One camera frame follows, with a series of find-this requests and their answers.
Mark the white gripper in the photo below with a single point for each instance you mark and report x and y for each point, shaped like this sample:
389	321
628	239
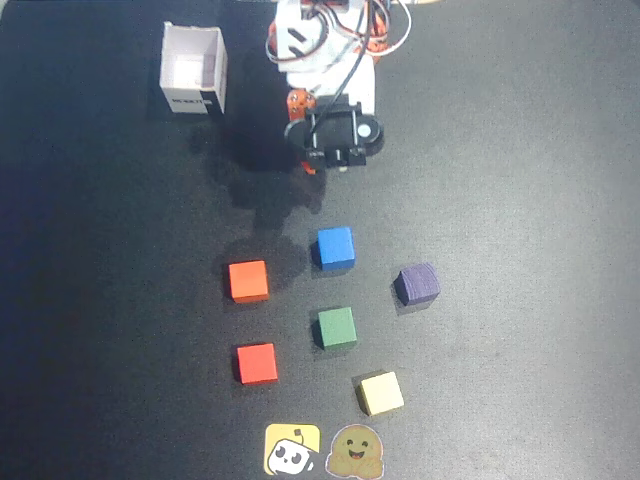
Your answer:
298	106

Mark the red wooden cube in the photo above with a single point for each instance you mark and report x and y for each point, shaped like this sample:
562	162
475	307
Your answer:
257	363

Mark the blue wooden cube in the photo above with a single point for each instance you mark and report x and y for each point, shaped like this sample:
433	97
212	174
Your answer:
336	247

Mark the orange wooden cube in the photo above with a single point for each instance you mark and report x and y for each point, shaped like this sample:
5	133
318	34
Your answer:
248	280

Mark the purple wooden cube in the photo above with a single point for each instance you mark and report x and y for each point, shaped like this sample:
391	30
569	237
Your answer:
419	284

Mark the green wooden cube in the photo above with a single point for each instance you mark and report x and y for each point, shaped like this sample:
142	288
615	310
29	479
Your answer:
336	326

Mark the yellow wooden cube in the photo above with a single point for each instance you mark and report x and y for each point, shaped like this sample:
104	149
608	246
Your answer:
380	393

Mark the white open cardboard box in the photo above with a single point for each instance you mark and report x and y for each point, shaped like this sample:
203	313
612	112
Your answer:
192	65

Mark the black table mat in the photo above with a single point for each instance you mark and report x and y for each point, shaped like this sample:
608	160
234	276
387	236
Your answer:
500	200

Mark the yellow robot face sticker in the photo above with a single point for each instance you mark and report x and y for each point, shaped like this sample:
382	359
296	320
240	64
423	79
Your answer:
290	450

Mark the hugging face emoji sticker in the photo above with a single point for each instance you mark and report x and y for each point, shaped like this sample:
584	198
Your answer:
356	452

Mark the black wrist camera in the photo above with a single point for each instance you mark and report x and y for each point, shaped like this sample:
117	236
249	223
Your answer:
332	132

